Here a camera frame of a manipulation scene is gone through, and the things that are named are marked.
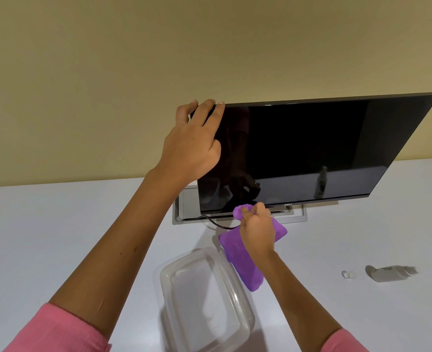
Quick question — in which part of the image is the person's right hand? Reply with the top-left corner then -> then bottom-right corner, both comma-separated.
239,202 -> 277,264

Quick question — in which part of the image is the person's left hand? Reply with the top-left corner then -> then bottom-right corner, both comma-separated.
153,99 -> 226,193

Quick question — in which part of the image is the purple microfiber cloth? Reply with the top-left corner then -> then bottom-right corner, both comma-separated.
218,203 -> 288,293

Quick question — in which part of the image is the clear plastic container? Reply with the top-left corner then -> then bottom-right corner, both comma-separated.
160,247 -> 256,352

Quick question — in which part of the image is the black Dell monitor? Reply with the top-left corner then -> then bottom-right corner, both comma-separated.
190,92 -> 432,216

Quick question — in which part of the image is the small white spray bottle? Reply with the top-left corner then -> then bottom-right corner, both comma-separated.
371,265 -> 418,283

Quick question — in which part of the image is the person's left forearm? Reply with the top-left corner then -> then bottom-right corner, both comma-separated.
49,168 -> 184,340

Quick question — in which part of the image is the person's right forearm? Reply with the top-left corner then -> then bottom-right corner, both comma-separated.
256,251 -> 343,352

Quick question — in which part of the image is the pink shirt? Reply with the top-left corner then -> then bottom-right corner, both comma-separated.
3,302 -> 370,352

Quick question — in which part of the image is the black cable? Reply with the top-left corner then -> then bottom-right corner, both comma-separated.
200,214 -> 240,230

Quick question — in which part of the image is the grey desk cable box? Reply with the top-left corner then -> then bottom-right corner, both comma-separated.
171,185 -> 238,226

